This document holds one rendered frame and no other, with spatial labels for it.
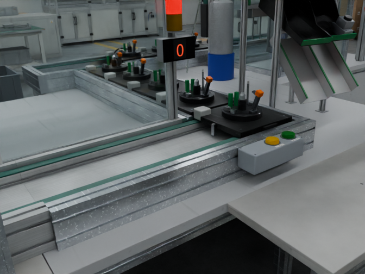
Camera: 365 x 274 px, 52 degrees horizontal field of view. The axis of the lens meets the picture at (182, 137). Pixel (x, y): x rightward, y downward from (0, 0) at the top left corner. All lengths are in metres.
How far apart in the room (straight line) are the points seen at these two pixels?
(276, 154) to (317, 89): 0.45
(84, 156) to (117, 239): 0.32
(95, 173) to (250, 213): 0.43
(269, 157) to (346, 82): 0.64
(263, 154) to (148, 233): 0.38
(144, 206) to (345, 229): 0.48
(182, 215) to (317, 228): 0.32
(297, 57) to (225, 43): 0.76
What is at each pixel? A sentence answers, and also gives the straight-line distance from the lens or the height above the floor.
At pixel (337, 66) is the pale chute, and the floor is 1.07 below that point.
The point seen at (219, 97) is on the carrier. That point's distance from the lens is 1.52.
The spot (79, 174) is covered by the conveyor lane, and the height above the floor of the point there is 0.92.
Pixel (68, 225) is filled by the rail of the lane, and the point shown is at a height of 0.91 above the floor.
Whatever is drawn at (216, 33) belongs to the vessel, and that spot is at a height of 1.13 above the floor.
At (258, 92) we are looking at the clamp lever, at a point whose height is 1.07.
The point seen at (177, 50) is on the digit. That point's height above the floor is 1.20.
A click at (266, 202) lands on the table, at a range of 1.03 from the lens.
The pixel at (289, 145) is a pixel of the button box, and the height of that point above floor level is 0.95.
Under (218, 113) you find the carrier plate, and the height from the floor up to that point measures 0.97.
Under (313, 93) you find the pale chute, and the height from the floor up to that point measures 1.01.
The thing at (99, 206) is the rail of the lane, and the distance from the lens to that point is 0.89.
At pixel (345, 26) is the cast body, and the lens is 1.53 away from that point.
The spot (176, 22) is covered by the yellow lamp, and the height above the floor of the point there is 1.29.
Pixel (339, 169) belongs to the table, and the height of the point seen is 0.86.
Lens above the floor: 1.40
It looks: 22 degrees down
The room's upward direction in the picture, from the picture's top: 2 degrees counter-clockwise
